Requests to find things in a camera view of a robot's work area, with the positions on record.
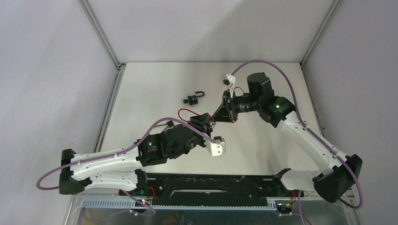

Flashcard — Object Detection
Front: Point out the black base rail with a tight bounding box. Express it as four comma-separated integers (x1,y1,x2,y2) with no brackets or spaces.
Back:
129,173,303,208

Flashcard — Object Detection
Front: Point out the black padlock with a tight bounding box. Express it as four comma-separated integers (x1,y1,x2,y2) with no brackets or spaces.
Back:
183,95,198,106

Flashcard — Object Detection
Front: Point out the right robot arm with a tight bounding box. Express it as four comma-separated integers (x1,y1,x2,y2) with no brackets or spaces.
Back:
211,73,363,203

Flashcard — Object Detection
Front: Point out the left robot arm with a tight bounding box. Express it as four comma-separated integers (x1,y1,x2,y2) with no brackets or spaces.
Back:
59,113,213,195

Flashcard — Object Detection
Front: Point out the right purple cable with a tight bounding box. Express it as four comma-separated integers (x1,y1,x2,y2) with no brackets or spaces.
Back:
230,60,364,225

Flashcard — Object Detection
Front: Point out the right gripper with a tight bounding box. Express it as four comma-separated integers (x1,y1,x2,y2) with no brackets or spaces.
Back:
210,90,260,124

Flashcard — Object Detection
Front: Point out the black cable lock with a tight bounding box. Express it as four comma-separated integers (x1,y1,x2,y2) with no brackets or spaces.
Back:
154,120,174,128

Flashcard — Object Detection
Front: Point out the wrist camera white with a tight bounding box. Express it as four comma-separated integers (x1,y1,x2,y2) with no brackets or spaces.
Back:
220,74,236,98
205,136,226,157

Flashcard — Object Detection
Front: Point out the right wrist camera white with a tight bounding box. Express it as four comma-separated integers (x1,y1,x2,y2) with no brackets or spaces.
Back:
220,74,236,98

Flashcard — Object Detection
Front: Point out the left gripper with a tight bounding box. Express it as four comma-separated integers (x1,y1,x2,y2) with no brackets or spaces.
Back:
170,114,213,160

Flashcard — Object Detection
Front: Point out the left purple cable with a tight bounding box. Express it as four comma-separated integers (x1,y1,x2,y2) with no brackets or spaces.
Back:
36,117,218,217

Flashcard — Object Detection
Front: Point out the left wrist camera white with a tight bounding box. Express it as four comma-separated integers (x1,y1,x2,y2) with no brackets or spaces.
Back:
205,136,226,157

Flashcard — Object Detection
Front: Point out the red cable lock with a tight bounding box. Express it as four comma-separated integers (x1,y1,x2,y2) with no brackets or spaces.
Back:
177,108,216,126

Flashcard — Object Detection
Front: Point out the purple cable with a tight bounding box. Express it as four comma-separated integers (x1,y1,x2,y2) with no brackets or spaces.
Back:
36,117,218,217
230,60,364,225

